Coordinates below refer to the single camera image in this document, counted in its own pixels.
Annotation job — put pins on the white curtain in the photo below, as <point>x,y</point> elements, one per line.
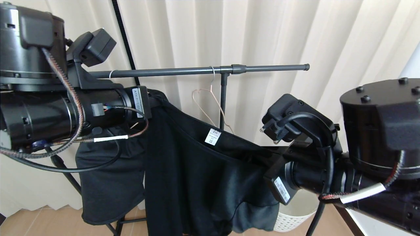
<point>85,13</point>
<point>229,32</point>

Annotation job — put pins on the black clothes rack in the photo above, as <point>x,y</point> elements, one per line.
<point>183,70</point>

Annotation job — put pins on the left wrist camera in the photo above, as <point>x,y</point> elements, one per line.
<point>95,47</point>

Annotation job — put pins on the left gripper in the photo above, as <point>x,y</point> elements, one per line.
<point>115,98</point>

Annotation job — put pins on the black garment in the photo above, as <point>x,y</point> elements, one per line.
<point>197,183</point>

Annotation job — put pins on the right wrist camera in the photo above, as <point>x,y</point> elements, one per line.
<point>288,111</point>

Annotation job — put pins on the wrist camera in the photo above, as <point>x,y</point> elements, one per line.
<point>288,111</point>
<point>95,47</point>

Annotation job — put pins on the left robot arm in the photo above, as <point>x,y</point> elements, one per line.
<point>29,59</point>

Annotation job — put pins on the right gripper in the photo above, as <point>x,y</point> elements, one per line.
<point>305,177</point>

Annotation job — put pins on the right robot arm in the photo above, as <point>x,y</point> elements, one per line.
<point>377,131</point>

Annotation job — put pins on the white laundry basket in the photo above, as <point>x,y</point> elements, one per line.
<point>295,213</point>

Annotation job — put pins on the pink clothes hanger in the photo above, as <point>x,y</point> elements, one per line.
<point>112,73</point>
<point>213,73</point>

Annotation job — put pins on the black shorts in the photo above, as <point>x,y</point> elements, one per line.
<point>108,183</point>

